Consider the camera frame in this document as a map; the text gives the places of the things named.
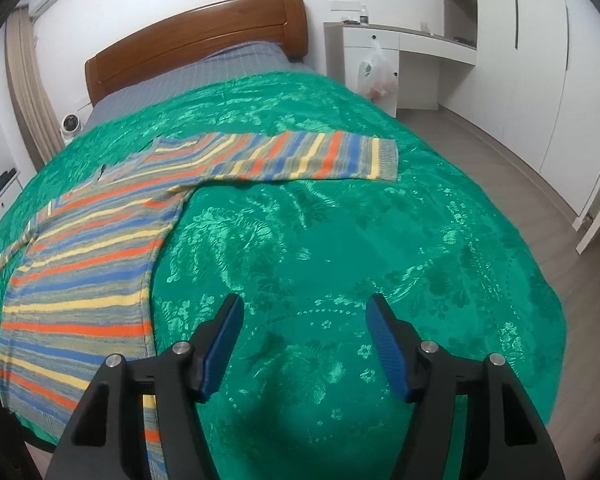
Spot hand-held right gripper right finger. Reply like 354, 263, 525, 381
365, 293, 566, 480

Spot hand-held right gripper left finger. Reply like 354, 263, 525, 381
45, 295, 245, 480

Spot striped knit sweater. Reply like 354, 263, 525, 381
0, 130, 399, 480

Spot white low drawer cabinet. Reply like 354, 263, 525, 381
0, 169, 37, 243

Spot green floral blanket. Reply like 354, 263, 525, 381
0, 71, 567, 480

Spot beige curtain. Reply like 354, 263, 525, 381
5, 7, 65, 167

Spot white door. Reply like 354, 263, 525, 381
575, 157, 600, 256

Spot grey bed sheet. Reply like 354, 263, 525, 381
87, 41, 315, 128

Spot white plastic bag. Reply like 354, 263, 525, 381
356, 40, 400, 102

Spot white desk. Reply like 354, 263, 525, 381
323, 22, 479, 119

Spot wooden bed headboard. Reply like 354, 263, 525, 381
84, 0, 308, 107

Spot white wardrobe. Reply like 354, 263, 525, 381
442, 0, 600, 221

